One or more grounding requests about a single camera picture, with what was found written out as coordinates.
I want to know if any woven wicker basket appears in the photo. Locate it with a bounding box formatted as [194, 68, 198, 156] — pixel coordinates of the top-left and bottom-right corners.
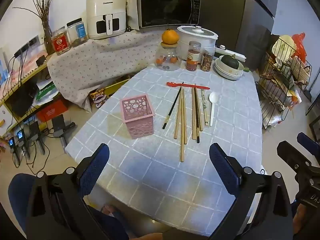
[291, 56, 312, 80]

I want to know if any glass jar with cork lid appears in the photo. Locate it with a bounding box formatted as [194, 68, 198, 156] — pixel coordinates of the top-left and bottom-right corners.
[155, 41, 181, 72]

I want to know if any grey checkered tablecloth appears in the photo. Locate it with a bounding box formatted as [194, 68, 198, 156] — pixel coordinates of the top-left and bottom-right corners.
[65, 60, 263, 240]

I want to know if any pink perforated utensil basket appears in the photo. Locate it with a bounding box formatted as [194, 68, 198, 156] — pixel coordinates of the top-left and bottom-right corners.
[120, 94, 156, 140]

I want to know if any dark brown chopstick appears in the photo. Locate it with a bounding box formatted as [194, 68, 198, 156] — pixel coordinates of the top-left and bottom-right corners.
[194, 83, 200, 143]

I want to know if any clear jar of dried slices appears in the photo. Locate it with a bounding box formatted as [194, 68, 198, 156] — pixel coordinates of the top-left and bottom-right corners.
[200, 47, 215, 72]

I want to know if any red plastic bag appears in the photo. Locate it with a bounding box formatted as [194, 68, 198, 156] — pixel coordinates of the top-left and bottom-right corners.
[291, 32, 307, 60]

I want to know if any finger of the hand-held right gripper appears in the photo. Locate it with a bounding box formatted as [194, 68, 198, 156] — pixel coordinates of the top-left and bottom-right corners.
[297, 132, 320, 153]
[276, 141, 320, 178]

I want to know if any yellow wooden shelf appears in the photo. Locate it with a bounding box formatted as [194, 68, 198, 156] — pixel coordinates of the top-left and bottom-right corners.
[0, 62, 48, 105]

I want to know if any pale round dish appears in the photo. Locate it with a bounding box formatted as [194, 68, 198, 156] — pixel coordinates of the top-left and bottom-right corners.
[272, 35, 297, 60]

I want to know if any black bag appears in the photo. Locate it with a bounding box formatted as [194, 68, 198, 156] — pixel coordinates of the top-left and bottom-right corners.
[5, 82, 38, 118]

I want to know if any grey refrigerator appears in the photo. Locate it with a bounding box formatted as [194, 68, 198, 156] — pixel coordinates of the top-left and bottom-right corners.
[200, 0, 279, 72]

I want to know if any black wire rack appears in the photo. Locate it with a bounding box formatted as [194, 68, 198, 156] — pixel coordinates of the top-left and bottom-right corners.
[257, 34, 313, 128]

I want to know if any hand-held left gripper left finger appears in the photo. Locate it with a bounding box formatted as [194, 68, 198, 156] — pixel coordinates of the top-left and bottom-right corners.
[25, 143, 130, 240]

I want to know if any red powder spice jar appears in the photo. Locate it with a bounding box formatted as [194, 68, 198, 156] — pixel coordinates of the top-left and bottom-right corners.
[185, 41, 202, 72]

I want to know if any white rice cooker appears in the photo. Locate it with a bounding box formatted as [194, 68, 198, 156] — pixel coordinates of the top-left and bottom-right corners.
[177, 25, 219, 61]

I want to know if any white air fryer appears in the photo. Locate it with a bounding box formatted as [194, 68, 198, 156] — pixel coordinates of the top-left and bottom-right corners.
[86, 0, 127, 40]

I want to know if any red label jar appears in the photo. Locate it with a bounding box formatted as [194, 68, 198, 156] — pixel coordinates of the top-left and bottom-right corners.
[51, 27, 72, 55]

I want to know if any green and white bag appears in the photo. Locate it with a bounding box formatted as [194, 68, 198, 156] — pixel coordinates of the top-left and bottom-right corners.
[35, 81, 59, 105]

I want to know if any yellow cardboard box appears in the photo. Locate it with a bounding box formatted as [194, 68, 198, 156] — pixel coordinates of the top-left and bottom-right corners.
[90, 79, 130, 108]

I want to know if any silver foil bag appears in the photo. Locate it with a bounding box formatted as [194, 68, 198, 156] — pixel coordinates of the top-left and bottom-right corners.
[261, 100, 285, 128]

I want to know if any orange fruit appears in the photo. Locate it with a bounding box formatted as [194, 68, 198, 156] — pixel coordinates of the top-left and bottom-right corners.
[161, 29, 180, 43]

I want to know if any red plastic spoon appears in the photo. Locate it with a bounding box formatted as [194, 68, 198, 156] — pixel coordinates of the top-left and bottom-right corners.
[166, 81, 210, 90]

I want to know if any black power strip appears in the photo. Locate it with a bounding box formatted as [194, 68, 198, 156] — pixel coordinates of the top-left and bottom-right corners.
[14, 36, 38, 58]

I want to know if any blue label jar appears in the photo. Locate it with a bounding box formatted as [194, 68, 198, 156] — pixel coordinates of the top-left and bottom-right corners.
[66, 18, 88, 47]

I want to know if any stack of white bowls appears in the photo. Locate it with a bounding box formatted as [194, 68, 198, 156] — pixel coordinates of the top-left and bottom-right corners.
[213, 56, 244, 81]

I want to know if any black microwave oven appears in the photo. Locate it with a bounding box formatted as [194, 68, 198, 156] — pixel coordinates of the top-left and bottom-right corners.
[126, 0, 202, 30]

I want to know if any black chopstick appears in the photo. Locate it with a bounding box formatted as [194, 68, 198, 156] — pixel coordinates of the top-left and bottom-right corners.
[162, 81, 185, 130]

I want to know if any white plastic spoon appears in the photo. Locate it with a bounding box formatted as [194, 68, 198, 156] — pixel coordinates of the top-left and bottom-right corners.
[208, 92, 219, 127]

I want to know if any vase with dry branches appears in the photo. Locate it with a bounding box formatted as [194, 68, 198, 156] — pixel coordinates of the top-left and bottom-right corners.
[12, 0, 60, 55]

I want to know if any red box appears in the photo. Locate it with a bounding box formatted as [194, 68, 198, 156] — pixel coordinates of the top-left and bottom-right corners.
[36, 99, 69, 122]

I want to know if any white plastic handle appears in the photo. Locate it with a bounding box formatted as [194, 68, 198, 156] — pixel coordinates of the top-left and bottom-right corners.
[215, 45, 247, 62]

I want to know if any black handheld device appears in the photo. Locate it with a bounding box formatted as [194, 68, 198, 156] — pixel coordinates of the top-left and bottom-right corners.
[51, 115, 75, 145]
[29, 121, 45, 155]

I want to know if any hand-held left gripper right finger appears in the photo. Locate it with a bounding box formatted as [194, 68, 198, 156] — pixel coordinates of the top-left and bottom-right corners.
[209, 143, 293, 240]

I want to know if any floral cabinet cloth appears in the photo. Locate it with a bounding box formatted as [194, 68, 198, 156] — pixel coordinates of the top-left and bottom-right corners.
[47, 29, 175, 113]

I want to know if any dark green round vegetable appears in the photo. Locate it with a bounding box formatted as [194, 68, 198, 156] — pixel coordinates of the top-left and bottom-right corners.
[221, 54, 242, 70]

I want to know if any white patterned chopstick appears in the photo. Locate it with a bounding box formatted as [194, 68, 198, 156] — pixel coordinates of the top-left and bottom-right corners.
[201, 89, 209, 126]

